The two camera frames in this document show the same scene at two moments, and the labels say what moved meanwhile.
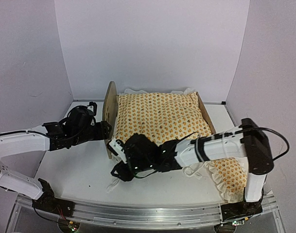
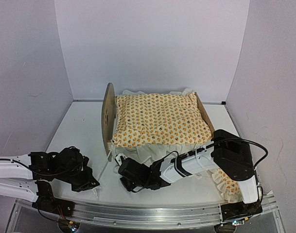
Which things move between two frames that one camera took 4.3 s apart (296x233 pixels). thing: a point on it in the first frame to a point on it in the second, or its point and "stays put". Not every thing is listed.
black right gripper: x=124 y=174 to x=129 y=187
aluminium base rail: x=170 y=217 stays put
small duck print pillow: x=229 y=177 stays put
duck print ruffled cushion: x=167 y=115 stays put
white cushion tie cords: x=113 y=185 to x=95 y=191
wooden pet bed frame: x=110 y=109 stays put
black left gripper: x=102 y=133 to x=88 y=179
